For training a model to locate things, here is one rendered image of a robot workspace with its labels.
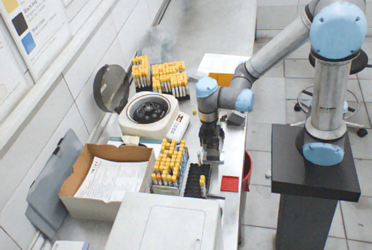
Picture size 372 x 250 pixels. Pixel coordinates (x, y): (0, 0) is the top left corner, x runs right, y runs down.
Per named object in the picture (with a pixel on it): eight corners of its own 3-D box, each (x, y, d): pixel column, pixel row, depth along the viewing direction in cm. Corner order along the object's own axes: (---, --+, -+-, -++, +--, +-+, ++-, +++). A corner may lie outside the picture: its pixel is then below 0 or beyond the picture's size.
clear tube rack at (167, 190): (179, 199, 129) (177, 188, 124) (154, 196, 131) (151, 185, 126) (189, 157, 143) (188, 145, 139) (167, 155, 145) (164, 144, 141)
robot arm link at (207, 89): (215, 91, 108) (190, 88, 111) (217, 116, 116) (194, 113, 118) (222, 77, 114) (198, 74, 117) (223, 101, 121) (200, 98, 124)
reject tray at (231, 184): (238, 192, 128) (238, 191, 127) (220, 190, 129) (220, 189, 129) (239, 177, 133) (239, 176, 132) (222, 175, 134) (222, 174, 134)
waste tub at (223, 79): (232, 106, 164) (231, 90, 157) (204, 104, 167) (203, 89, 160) (235, 89, 173) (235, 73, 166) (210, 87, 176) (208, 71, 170)
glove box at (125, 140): (160, 170, 140) (156, 154, 134) (106, 165, 145) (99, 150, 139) (167, 147, 149) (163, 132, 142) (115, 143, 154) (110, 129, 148)
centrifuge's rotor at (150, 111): (160, 134, 148) (157, 122, 143) (128, 128, 153) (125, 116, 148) (172, 110, 158) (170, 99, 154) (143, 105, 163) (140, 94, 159)
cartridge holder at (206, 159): (224, 163, 139) (224, 157, 136) (202, 162, 141) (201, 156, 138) (225, 153, 143) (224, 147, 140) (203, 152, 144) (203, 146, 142)
